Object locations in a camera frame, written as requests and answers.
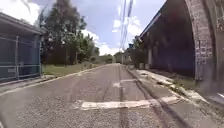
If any bush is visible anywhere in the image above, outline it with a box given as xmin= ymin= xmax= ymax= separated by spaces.
xmin=127 ymin=37 xmax=148 ymax=70

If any grey concrete road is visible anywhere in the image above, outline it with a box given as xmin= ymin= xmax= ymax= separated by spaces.
xmin=0 ymin=62 xmax=216 ymax=128

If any grass verge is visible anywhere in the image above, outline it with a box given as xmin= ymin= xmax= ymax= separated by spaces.
xmin=41 ymin=62 xmax=103 ymax=78

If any tall dark green tree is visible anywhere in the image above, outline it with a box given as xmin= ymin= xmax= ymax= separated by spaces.
xmin=37 ymin=0 xmax=101 ymax=66

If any pale concrete kerb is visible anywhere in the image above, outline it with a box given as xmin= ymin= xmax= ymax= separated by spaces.
xmin=125 ymin=64 xmax=224 ymax=116

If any low kerb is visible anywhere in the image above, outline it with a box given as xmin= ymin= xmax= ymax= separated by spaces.
xmin=0 ymin=63 xmax=104 ymax=98

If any blue metal gate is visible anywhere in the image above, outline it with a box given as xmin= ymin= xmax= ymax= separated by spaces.
xmin=0 ymin=34 xmax=43 ymax=83

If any grey building with flat roof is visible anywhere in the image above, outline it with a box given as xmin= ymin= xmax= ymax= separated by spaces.
xmin=0 ymin=12 xmax=45 ymax=38

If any dark wall with brick pillar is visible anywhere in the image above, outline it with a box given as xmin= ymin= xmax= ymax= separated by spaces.
xmin=139 ymin=0 xmax=224 ymax=93

